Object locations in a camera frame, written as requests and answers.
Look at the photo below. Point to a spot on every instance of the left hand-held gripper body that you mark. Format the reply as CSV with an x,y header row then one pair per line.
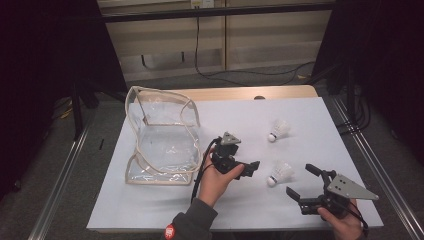
x,y
226,160

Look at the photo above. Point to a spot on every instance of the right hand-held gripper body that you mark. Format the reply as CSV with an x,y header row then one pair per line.
x,y
346,188

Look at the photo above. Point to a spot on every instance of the clear plastic bag beige trim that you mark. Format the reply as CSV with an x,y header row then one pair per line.
x,y
166,150

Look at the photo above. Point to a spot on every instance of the person's left hand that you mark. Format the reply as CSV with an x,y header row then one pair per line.
x,y
213,183

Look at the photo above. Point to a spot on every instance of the person's right hand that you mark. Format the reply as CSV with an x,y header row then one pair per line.
x,y
346,228

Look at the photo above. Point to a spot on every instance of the white table cover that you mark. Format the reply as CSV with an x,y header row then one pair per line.
x,y
266,213

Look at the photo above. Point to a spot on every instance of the wooden table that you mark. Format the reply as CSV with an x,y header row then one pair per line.
x,y
233,92

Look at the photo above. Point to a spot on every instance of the black metal stand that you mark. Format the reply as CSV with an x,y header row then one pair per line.
x,y
77,113
350,93

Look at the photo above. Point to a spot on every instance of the small black floor item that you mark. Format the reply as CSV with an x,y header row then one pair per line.
x,y
101,144

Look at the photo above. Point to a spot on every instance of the beige cabinet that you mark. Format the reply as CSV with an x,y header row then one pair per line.
x,y
266,36

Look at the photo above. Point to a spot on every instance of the black curtain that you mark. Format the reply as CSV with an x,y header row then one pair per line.
x,y
393,66
33,66

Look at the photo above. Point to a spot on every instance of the black horizontal metal bar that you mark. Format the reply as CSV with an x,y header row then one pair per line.
x,y
166,15

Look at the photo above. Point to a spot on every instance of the yellow floor item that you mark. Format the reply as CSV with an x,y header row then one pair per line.
x,y
66,113

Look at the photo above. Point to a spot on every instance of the aluminium floor rail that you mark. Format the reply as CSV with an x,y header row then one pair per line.
x,y
56,196
383,176

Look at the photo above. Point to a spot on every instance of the white wall socket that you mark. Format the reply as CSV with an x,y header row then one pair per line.
x,y
202,3

